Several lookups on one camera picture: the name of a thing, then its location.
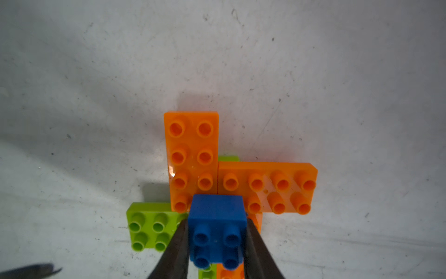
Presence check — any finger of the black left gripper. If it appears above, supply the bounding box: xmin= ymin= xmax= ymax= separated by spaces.
xmin=1 ymin=263 xmax=62 ymax=279

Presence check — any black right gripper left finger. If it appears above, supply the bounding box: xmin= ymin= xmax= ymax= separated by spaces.
xmin=148 ymin=219 xmax=189 ymax=279

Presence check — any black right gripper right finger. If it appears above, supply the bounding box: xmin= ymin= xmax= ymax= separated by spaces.
xmin=243 ymin=219 xmax=284 ymax=279

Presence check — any green lego plate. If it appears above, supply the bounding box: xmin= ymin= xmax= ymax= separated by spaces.
xmin=127 ymin=202 xmax=188 ymax=252
xmin=198 ymin=155 xmax=241 ymax=279

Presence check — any orange lego plate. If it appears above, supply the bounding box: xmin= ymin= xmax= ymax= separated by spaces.
xmin=218 ymin=162 xmax=318 ymax=215
xmin=164 ymin=111 xmax=219 ymax=213
xmin=217 ymin=213 xmax=262 ymax=279

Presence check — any blue lego brick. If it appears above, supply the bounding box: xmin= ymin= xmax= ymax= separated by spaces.
xmin=188 ymin=194 xmax=247 ymax=270

